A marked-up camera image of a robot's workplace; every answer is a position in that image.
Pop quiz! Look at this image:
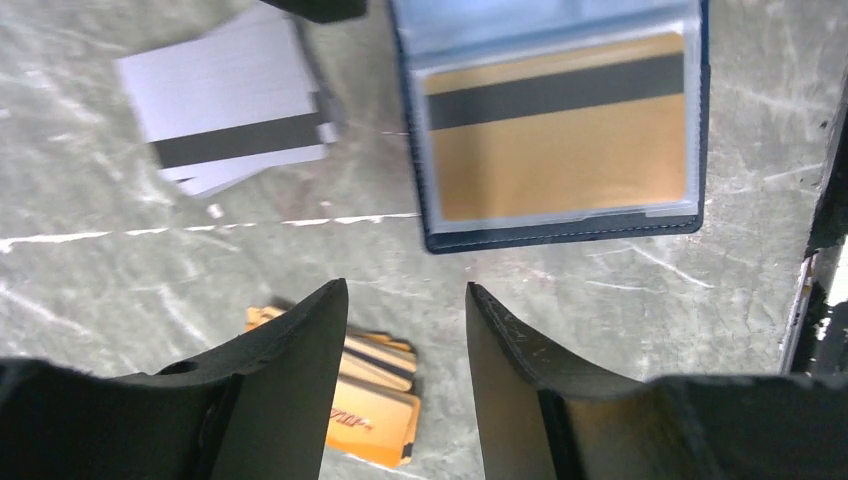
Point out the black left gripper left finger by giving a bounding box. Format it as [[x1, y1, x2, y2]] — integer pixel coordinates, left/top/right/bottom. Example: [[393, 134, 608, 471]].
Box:
[[1, 279, 349, 479]]

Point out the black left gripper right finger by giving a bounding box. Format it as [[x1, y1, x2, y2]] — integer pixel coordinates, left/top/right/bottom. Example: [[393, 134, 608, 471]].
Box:
[[465, 283, 847, 479]]

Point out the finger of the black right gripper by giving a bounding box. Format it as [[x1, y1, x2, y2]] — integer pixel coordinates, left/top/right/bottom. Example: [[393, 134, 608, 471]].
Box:
[[262, 0, 368, 24]]

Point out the blue leather card holder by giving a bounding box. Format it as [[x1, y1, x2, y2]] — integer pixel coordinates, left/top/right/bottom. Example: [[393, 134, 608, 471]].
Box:
[[388, 1, 711, 254]]

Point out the gold credit card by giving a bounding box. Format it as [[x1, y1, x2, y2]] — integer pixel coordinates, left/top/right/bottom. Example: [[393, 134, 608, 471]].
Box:
[[421, 33, 688, 222]]

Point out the gold card stack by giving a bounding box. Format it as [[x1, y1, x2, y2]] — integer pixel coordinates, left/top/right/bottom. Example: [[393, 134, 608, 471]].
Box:
[[245, 304, 423, 470]]

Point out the white card stack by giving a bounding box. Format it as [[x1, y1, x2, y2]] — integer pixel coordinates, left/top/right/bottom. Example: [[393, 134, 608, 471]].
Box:
[[115, 3, 344, 197]]

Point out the black base frame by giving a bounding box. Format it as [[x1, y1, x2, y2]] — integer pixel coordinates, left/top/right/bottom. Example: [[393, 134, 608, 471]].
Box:
[[780, 89, 847, 376]]

